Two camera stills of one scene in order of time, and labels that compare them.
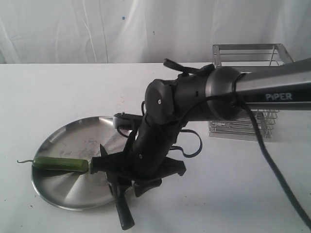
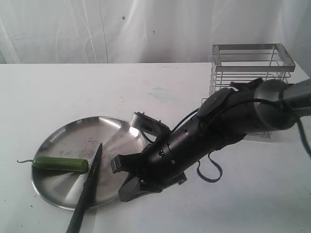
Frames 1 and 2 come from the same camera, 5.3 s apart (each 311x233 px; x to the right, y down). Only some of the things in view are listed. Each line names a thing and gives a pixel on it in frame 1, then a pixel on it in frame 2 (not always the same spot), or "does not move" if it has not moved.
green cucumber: (59, 163) does not move
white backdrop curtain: (147, 31) does not move
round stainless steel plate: (79, 138) does not move
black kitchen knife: (120, 189) → (88, 194)
